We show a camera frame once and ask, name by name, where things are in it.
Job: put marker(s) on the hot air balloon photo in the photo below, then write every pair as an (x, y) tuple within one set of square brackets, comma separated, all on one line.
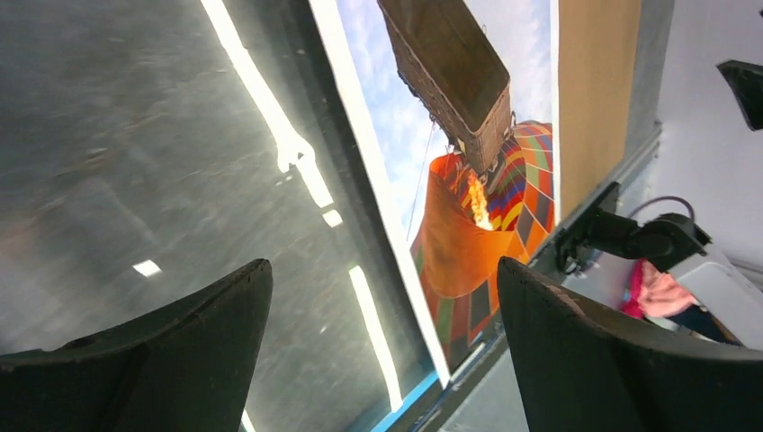
[(454, 105)]

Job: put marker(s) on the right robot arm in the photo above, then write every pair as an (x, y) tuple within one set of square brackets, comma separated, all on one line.
[(678, 274)]

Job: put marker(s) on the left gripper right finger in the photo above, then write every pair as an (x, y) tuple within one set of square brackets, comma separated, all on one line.
[(582, 366)]

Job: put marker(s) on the brown backing board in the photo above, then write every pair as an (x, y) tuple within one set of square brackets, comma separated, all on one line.
[(597, 46)]

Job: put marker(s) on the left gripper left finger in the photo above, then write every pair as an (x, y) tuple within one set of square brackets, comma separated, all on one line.
[(186, 366)]

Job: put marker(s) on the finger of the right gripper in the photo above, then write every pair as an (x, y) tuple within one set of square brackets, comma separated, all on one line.
[(745, 82)]

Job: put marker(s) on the clear glass pane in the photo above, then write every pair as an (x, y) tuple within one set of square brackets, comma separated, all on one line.
[(150, 147)]

